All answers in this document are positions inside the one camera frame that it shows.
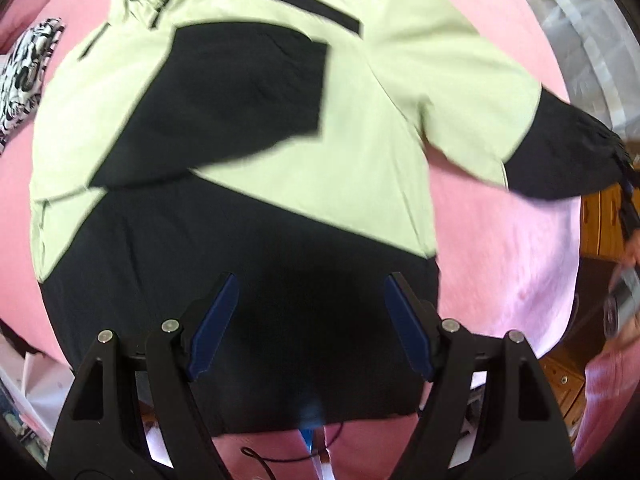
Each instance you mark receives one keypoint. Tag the green and black jacket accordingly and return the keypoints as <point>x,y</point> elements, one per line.
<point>250,200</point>

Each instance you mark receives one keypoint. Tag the white plastic bag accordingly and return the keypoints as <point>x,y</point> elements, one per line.
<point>30,385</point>

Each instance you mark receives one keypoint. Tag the wooden cabinet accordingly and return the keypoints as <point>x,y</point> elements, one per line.
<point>600,225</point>

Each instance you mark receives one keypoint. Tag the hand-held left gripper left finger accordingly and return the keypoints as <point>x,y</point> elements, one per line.
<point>215,320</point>

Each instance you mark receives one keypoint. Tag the person's right hand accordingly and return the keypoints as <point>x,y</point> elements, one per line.
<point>634,247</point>

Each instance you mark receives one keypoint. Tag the black and white patterned cloth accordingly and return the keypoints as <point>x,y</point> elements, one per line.
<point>25,75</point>

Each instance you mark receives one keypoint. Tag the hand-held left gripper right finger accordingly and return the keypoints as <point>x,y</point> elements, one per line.
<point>407,325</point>

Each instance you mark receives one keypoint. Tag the person's right forearm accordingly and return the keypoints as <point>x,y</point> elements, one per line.
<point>607,400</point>

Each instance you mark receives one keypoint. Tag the grey and white curtain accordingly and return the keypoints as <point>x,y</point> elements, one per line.
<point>590,35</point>

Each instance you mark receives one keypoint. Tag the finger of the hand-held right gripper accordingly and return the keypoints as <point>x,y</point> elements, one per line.
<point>627,200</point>

